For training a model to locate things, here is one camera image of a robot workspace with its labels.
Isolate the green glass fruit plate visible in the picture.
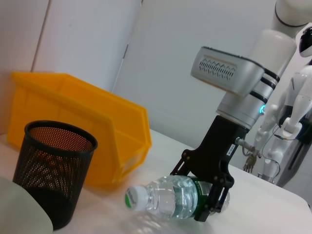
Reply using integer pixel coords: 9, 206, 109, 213
0, 175, 54, 234

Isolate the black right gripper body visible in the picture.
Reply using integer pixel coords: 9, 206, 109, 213
182, 116, 248, 188

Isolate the clear plastic water bottle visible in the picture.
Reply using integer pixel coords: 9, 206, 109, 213
124, 175, 231, 220

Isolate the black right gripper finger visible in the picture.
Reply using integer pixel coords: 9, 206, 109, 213
194, 181, 235, 223
170, 153, 193, 177

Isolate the black mesh pen holder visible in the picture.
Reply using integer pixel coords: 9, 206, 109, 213
12, 120, 98, 231

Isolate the right arm cable with plug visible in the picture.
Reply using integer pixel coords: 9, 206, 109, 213
235, 136, 263, 159

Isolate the yellow plastic bin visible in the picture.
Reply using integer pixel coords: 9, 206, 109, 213
6, 72, 153, 188

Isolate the white humanoid robot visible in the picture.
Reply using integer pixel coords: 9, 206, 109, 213
242, 23, 312, 188

